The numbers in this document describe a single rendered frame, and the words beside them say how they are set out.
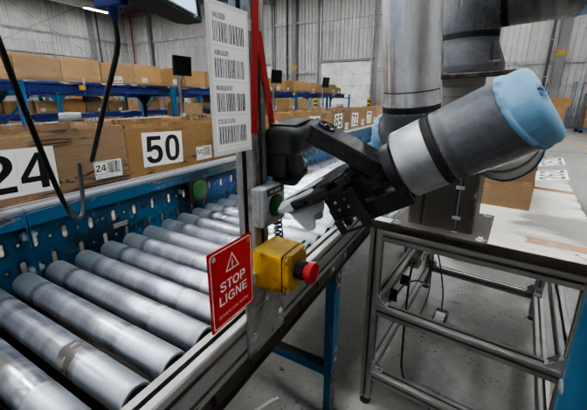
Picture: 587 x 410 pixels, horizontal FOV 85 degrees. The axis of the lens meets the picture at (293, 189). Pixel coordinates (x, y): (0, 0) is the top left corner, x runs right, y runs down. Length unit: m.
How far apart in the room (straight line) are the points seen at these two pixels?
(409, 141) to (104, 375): 0.52
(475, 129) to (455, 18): 0.64
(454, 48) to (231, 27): 0.65
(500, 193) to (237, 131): 1.08
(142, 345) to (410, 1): 0.65
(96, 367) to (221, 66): 0.46
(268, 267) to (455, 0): 0.80
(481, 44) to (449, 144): 0.62
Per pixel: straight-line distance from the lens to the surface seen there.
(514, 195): 1.37
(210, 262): 0.47
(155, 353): 0.59
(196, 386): 0.58
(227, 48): 0.48
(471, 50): 0.99
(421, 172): 0.41
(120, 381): 0.57
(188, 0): 0.62
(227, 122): 0.47
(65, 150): 1.01
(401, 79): 0.53
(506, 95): 0.40
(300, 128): 0.54
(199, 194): 1.20
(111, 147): 1.07
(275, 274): 0.56
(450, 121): 0.40
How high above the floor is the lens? 1.12
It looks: 16 degrees down
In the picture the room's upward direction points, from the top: straight up
